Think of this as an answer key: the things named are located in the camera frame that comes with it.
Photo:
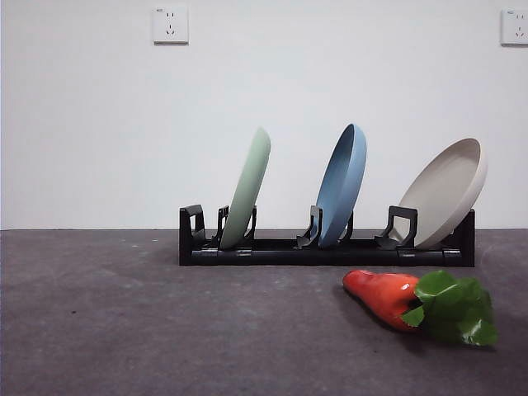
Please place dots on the beige plate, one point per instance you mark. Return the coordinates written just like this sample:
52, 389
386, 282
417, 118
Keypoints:
441, 198

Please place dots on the white wall socket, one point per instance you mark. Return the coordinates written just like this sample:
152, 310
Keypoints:
171, 24
515, 26

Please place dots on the orange carrot with green leaves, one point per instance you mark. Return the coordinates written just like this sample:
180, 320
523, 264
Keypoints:
383, 293

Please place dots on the green plate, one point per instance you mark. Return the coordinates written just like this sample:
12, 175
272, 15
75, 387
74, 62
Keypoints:
247, 185

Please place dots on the black plate rack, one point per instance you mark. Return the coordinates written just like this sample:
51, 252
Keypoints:
330, 257

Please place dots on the blue plate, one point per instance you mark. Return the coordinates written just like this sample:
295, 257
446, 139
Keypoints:
342, 185

